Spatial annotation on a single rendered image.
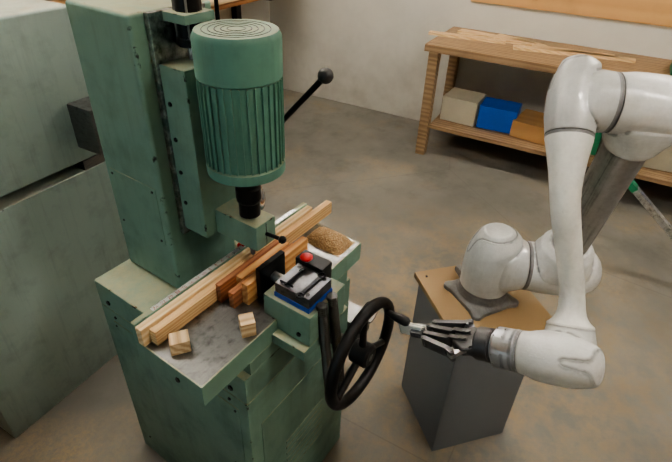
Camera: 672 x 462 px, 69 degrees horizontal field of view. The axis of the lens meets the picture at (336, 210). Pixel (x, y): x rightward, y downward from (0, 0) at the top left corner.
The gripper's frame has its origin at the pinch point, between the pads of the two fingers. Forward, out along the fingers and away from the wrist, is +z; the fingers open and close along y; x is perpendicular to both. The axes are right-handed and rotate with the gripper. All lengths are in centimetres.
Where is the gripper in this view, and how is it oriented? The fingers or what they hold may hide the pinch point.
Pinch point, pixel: (412, 329)
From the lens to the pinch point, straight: 124.9
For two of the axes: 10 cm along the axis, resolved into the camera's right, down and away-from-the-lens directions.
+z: -7.9, -0.3, 6.2
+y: -5.7, 4.4, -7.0
